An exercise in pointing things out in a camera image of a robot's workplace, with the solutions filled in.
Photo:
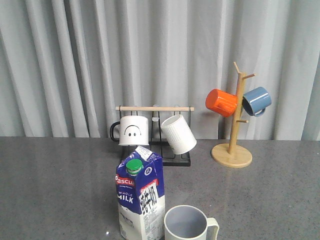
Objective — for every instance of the blue mug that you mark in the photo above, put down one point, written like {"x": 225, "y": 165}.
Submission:
{"x": 256, "y": 101}

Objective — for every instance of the blue white milk carton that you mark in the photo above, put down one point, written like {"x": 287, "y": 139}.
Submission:
{"x": 141, "y": 195}

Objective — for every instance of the orange mug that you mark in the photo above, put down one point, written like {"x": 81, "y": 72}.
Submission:
{"x": 221, "y": 102}

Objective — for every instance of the wooden mug tree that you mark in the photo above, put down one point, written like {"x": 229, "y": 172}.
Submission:
{"x": 231, "y": 154}

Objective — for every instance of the white smiley face mug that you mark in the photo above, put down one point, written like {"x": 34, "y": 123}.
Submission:
{"x": 134, "y": 130}

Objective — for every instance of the white ribbed mug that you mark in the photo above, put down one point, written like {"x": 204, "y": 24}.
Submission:
{"x": 178, "y": 134}

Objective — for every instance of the black wire mug rack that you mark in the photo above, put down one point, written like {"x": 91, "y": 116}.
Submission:
{"x": 157, "y": 140}

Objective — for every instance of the grey curtain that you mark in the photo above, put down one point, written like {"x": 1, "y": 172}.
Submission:
{"x": 65, "y": 65}

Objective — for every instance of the cream HOME mug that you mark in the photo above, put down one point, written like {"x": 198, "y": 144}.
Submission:
{"x": 186, "y": 222}

